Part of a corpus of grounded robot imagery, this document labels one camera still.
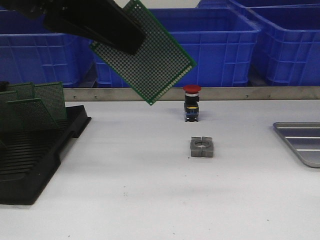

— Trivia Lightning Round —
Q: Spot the black slotted board rack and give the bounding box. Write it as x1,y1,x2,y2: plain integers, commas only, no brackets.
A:
0,105,91,205

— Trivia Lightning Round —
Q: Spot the red emergency stop button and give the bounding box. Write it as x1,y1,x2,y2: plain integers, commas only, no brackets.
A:
183,84,201,122

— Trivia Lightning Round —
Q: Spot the green perforated circuit board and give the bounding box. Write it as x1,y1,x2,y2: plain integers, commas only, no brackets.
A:
34,81,67,120
6,98,59,132
89,0,197,105
0,90,23,133
6,82,35,100

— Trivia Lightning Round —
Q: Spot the grey square clamp block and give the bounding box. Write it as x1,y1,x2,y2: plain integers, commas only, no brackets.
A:
190,136,214,158

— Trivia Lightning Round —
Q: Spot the blue plastic crate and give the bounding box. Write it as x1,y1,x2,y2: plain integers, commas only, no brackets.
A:
0,10,94,87
93,7,262,88
228,0,320,87

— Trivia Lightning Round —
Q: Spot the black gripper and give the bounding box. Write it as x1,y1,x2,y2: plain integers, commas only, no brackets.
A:
0,0,137,55

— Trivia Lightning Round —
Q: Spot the silver metal tray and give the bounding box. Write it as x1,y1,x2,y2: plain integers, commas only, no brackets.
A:
273,122,320,168

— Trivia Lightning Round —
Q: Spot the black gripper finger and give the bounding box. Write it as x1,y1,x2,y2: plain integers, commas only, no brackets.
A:
57,0,146,54

